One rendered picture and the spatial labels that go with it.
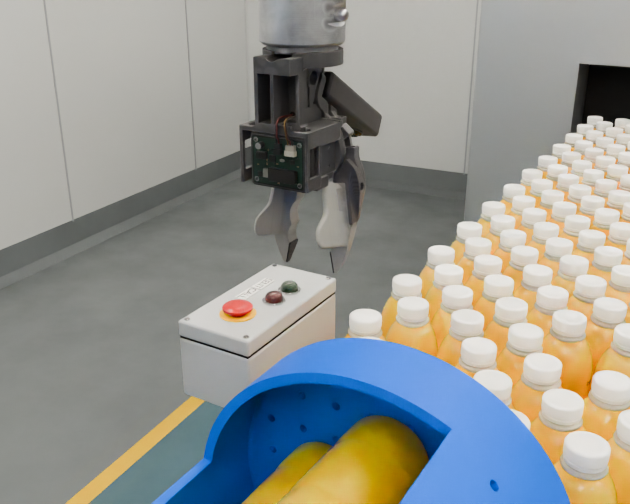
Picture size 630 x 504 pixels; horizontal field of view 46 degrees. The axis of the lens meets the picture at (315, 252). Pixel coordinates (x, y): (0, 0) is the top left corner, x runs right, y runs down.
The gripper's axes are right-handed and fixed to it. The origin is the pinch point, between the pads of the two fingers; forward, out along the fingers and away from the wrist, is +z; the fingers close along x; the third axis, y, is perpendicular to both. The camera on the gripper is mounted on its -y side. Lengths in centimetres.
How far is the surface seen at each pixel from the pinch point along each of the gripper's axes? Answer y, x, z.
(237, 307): -2.9, -12.2, 10.5
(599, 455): 1.3, 29.2, 12.4
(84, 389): -99, -157, 122
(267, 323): -3.3, -8.3, 11.7
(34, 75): -187, -270, 27
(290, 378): 21.5, 10.7, -0.2
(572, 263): -41.0, 17.6, 12.4
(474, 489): 24.3, 25.1, 1.3
